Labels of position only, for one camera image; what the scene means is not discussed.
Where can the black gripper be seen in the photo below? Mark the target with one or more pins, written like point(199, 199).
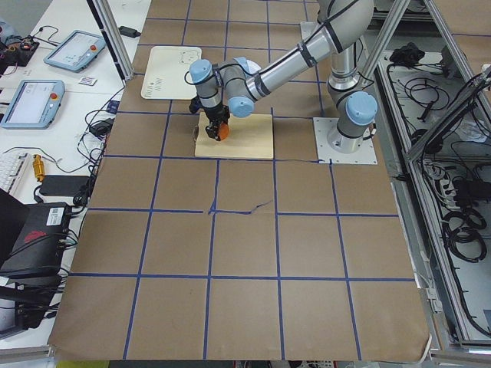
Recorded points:
point(215, 116)

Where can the orange fruit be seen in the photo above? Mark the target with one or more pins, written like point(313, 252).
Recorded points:
point(223, 132)

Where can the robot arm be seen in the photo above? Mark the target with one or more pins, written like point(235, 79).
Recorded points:
point(231, 88)

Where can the cream bear tray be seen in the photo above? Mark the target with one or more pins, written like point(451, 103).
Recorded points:
point(164, 78)

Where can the bamboo cutting board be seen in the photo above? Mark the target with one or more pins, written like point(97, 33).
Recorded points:
point(249, 138)

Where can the white round plate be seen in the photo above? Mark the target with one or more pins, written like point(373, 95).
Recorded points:
point(251, 67)

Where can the black power adapter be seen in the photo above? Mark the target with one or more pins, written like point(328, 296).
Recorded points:
point(129, 32)

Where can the small printed card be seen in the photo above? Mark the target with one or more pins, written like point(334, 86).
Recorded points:
point(88, 81)

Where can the upper teach pendant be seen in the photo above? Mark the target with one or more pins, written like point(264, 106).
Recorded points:
point(76, 52)

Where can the teach pendant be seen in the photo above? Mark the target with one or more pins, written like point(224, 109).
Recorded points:
point(76, 52)
point(34, 105)

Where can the black power brick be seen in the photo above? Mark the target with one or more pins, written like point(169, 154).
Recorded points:
point(56, 185)

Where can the brass cylinder tool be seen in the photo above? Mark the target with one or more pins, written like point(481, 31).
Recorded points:
point(38, 168)

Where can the lower teach pendant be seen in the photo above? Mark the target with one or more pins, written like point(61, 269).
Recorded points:
point(34, 105)

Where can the white keyboard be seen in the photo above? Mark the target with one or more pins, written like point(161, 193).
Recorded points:
point(14, 167)

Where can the black laptop computer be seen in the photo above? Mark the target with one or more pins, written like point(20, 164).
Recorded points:
point(31, 237)

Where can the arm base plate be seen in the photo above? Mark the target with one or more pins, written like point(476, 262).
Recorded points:
point(334, 148)

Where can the aluminium frame post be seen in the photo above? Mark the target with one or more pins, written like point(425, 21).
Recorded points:
point(106, 23)

